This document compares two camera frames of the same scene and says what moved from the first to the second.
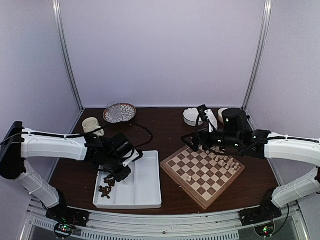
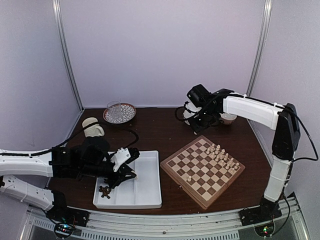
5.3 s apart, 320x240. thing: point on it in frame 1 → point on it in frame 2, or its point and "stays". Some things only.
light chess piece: [231, 164] stays
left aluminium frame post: [58, 21] stays
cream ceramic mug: [90, 124] stays
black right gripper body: [229, 141] → [206, 119]
